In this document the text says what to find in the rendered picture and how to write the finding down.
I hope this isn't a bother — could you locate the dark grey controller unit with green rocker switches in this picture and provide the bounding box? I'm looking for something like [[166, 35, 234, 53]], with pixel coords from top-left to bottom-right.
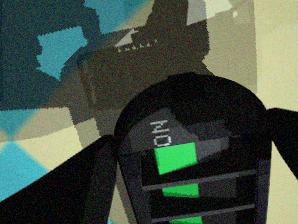
[[114, 72, 273, 224]]

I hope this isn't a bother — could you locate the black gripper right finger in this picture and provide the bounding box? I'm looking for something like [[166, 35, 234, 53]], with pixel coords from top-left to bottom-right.
[[267, 107, 298, 181]]

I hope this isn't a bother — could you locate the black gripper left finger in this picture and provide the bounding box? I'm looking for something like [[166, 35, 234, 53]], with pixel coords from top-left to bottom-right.
[[0, 135, 118, 224]]

